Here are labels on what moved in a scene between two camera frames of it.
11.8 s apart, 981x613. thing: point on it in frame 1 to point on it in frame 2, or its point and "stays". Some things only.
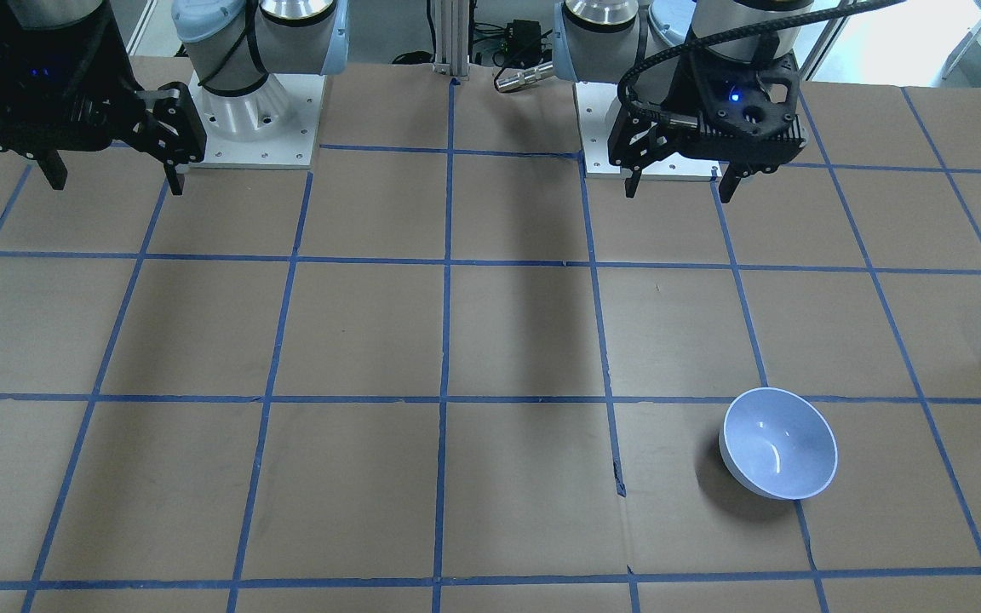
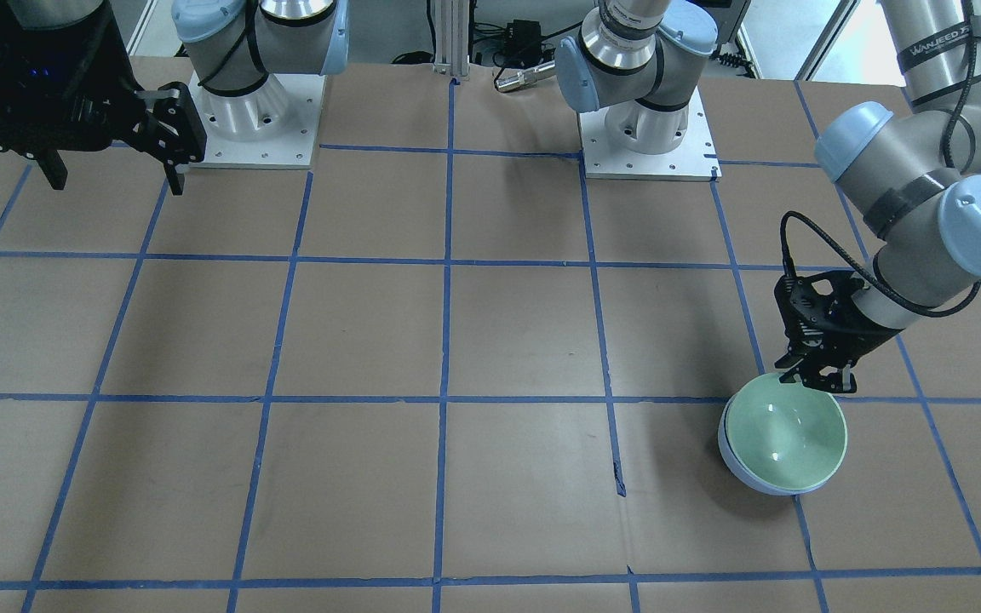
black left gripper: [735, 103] to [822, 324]
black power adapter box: [523, 41] stays
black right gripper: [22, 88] stays
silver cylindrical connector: [522, 77] stays
